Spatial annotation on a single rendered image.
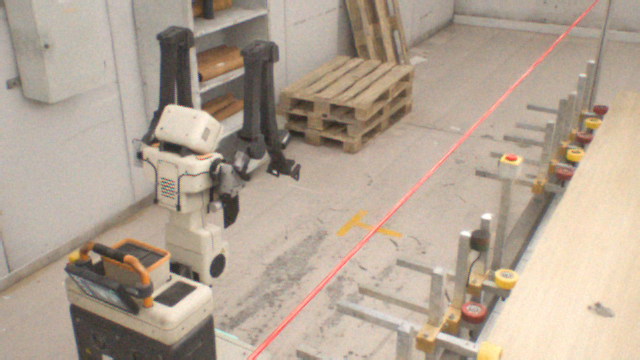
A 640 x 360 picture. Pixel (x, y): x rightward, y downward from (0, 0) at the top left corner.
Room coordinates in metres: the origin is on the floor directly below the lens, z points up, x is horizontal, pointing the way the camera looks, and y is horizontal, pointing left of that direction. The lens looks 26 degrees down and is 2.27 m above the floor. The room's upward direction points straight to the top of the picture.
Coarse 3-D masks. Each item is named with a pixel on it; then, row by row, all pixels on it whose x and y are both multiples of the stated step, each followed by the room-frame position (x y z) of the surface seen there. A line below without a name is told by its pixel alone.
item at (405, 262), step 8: (400, 256) 2.23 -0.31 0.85; (400, 264) 2.20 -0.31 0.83; (408, 264) 2.19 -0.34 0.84; (416, 264) 2.17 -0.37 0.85; (424, 264) 2.17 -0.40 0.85; (424, 272) 2.15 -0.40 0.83; (448, 272) 2.12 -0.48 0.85; (448, 280) 2.11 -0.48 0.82; (488, 288) 2.03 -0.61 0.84; (496, 288) 2.02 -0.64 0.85; (504, 288) 2.01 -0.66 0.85; (504, 296) 2.00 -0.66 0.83
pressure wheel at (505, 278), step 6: (498, 270) 2.05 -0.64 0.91; (504, 270) 2.05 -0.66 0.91; (510, 270) 2.05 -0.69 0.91; (498, 276) 2.01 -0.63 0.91; (504, 276) 2.02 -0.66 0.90; (510, 276) 2.02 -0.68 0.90; (516, 276) 2.01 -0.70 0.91; (498, 282) 2.00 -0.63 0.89; (504, 282) 1.98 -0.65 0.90; (510, 282) 1.98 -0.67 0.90; (516, 282) 1.99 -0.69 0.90; (510, 288) 1.98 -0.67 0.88; (504, 300) 2.02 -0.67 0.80
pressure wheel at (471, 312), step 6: (462, 306) 1.83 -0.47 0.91; (468, 306) 1.84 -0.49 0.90; (474, 306) 1.83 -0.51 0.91; (480, 306) 1.84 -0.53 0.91; (462, 312) 1.81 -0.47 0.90; (468, 312) 1.80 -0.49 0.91; (474, 312) 1.81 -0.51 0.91; (480, 312) 1.80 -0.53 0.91; (462, 318) 1.81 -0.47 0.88; (468, 318) 1.79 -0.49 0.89; (474, 318) 1.78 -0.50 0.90; (480, 318) 1.79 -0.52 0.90
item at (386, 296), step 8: (360, 288) 2.01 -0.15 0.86; (368, 288) 2.00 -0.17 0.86; (376, 288) 2.00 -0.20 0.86; (376, 296) 1.98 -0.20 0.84; (384, 296) 1.96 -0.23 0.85; (392, 296) 1.95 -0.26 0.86; (400, 296) 1.95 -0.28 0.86; (400, 304) 1.93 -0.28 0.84; (408, 304) 1.92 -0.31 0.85; (416, 304) 1.91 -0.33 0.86; (424, 304) 1.91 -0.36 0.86; (424, 312) 1.89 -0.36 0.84; (464, 328) 1.82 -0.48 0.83; (472, 328) 1.80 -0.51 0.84
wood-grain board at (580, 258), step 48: (624, 96) 3.97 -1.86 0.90; (624, 144) 3.22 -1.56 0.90; (576, 192) 2.68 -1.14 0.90; (624, 192) 2.68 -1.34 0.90; (576, 240) 2.27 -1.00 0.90; (624, 240) 2.27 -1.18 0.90; (528, 288) 1.95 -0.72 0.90; (576, 288) 1.95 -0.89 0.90; (624, 288) 1.95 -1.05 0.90; (528, 336) 1.69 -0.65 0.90; (576, 336) 1.69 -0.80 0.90; (624, 336) 1.70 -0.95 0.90
